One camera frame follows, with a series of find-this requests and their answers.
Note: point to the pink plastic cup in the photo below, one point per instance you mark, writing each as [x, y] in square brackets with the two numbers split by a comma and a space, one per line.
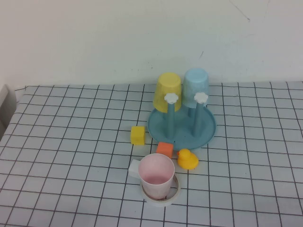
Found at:
[154, 170]

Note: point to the yellow plastic cup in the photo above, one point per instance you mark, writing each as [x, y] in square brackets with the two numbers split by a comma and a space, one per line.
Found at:
[165, 87]

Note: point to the teal cup stand with pegs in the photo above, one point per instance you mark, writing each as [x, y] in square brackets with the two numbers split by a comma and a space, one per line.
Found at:
[184, 139]

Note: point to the light blue plastic cup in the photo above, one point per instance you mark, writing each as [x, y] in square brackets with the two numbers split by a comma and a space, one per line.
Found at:
[196, 81]

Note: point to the yellow foam cube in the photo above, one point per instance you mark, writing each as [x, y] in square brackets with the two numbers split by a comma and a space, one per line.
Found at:
[137, 136]

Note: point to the orange foam cube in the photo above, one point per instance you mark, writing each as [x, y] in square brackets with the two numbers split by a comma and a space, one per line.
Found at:
[164, 149]

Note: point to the white foam cube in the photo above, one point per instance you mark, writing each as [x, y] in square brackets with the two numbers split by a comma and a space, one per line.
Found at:
[133, 168]

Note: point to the yellow rubber duck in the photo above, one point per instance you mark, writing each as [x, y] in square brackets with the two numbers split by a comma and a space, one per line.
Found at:
[187, 160]

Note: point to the white black checkered tablecloth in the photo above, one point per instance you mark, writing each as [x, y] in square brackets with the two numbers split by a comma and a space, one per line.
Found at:
[71, 142]

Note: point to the white tape roll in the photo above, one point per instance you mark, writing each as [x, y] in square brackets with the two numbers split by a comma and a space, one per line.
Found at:
[161, 203]

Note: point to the white board beside table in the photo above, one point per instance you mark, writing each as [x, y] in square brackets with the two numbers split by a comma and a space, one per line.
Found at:
[6, 101]

